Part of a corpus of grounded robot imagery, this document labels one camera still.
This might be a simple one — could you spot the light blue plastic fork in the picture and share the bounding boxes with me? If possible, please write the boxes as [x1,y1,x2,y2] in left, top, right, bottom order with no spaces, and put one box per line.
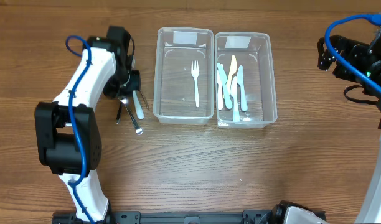
[133,90,144,120]

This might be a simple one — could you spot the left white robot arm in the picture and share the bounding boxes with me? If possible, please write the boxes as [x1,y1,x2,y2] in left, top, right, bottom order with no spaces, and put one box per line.
[34,26,144,223]

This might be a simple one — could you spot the right clear plastic container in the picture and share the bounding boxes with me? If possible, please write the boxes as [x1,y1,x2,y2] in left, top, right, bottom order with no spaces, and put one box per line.
[214,32,278,128]

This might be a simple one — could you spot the broad metal fork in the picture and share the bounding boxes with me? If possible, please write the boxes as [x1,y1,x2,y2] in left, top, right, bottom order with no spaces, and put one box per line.
[118,96,143,135]

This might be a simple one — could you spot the left blue cable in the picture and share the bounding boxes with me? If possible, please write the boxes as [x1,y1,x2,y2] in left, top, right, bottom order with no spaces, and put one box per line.
[65,35,98,224]

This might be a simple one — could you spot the thin curved metal fork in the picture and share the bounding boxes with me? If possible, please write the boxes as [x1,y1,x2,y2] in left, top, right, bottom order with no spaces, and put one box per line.
[139,90,149,110]

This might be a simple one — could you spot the white plastic fork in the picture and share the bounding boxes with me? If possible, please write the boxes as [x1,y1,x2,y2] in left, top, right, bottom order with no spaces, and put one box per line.
[191,60,200,108]

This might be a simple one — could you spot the yellow plastic knife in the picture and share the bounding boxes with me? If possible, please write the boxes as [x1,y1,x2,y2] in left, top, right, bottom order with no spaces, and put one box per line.
[226,55,237,92]

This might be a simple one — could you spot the left clear plastic container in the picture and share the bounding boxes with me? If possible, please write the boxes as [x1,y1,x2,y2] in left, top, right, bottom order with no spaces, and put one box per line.
[153,27,215,124]

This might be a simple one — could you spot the clear plastic container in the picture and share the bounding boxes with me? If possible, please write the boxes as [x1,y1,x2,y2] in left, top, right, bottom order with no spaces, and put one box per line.
[153,27,215,124]
[214,32,278,128]

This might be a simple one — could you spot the cream white plastic knife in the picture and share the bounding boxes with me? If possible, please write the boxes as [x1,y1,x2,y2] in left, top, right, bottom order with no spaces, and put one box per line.
[216,70,223,110]

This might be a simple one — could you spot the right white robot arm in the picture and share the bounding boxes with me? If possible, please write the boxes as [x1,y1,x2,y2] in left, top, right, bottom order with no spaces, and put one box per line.
[317,13,381,223]

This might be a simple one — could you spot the metal fork under blue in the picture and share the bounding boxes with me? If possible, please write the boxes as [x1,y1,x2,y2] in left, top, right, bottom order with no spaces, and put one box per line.
[116,102,122,124]

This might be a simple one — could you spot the pale blue plastic knife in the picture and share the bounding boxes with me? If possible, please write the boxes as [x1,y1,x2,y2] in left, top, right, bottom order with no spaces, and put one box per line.
[237,65,248,112]

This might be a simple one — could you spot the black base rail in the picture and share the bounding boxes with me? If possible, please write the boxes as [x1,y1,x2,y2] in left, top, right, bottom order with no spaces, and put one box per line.
[52,200,327,224]

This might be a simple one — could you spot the light blue serrated knife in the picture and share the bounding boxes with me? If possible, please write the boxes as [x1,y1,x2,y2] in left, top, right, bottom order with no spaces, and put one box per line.
[230,76,240,121]

